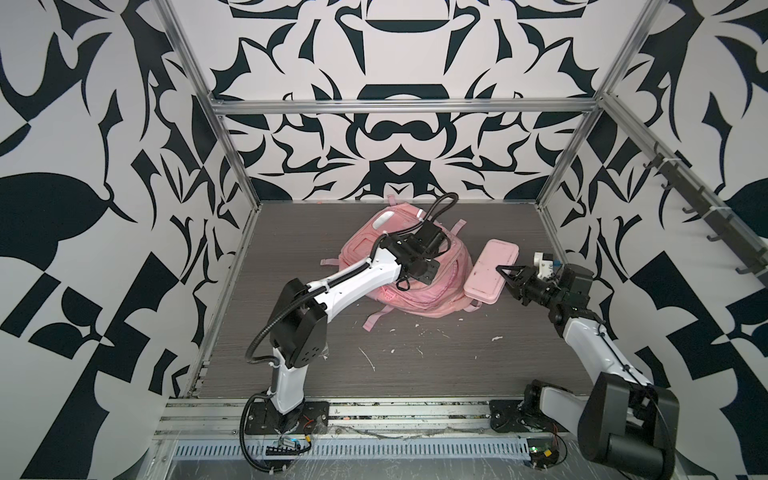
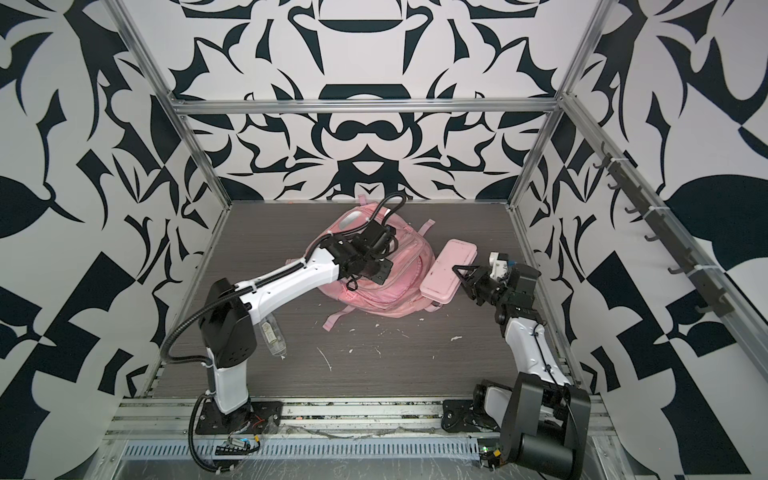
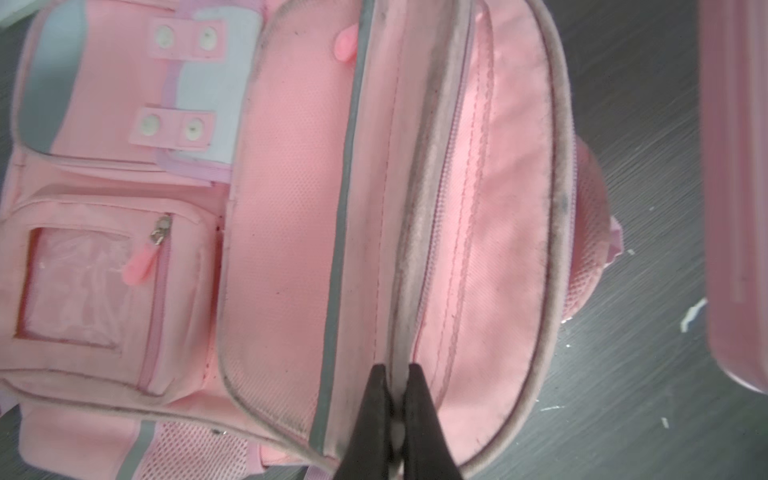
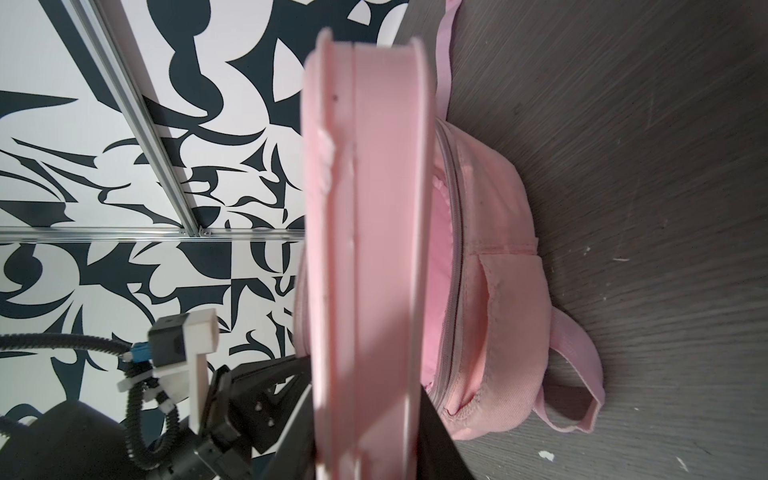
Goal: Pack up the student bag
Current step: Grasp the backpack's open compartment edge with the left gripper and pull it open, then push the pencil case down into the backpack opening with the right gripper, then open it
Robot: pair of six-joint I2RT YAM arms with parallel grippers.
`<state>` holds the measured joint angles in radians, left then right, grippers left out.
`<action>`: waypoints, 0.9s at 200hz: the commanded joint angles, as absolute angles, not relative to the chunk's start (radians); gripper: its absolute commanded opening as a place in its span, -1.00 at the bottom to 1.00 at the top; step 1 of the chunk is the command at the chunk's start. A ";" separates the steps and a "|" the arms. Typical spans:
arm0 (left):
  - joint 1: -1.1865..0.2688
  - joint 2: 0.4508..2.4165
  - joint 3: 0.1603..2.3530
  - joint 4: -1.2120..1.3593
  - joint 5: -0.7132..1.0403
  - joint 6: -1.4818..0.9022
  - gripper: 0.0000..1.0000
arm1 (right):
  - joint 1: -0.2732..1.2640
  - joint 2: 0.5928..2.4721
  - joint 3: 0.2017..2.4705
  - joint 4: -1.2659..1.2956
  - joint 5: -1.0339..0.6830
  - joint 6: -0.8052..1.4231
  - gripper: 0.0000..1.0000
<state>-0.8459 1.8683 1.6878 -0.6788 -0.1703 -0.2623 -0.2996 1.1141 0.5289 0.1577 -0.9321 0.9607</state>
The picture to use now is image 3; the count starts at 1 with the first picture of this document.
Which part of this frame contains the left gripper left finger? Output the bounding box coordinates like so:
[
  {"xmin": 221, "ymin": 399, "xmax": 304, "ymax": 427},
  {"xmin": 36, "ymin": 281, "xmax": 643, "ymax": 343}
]
[{"xmin": 333, "ymin": 364, "xmax": 392, "ymax": 480}]

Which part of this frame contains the pink student backpack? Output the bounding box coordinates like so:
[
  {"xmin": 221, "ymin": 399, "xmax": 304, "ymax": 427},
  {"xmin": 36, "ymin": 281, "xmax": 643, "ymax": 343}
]
[{"xmin": 1, "ymin": 1, "xmax": 622, "ymax": 479}]

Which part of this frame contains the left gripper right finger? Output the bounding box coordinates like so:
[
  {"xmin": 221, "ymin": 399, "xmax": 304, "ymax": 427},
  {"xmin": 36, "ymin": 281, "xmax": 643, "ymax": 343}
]
[{"xmin": 402, "ymin": 363, "xmax": 463, "ymax": 480}]

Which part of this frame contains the pink pencil case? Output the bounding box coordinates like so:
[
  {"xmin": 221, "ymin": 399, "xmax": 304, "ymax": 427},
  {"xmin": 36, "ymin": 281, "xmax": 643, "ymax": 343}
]
[{"xmin": 698, "ymin": 1, "xmax": 767, "ymax": 393}]

